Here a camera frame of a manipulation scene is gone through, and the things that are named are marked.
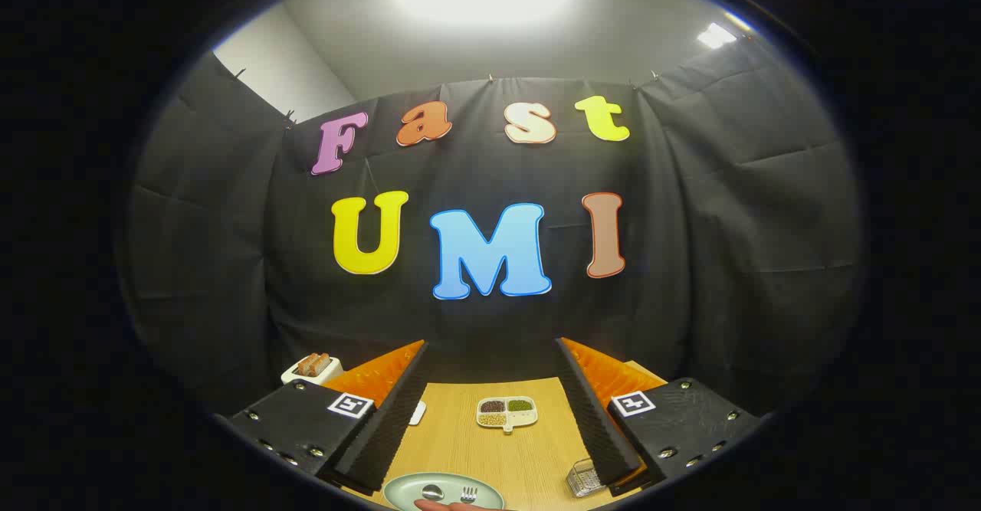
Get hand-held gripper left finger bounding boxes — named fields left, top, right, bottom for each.
left=213, top=339, right=431, bottom=495

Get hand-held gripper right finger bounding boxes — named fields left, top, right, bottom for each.
left=556, top=336, right=768, bottom=490

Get mint green plate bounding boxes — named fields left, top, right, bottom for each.
left=383, top=472, right=505, bottom=511

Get white divided dish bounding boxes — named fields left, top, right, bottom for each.
left=476, top=396, right=539, bottom=435

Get white toaster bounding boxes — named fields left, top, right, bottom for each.
left=281, top=352, right=344, bottom=386

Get black backdrop cloth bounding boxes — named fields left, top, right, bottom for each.
left=115, top=36, right=867, bottom=420

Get small ceiling light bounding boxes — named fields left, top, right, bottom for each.
left=696, top=22, right=738, bottom=50

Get metal wire cutlery basket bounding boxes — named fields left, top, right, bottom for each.
left=566, top=458, right=606, bottom=498

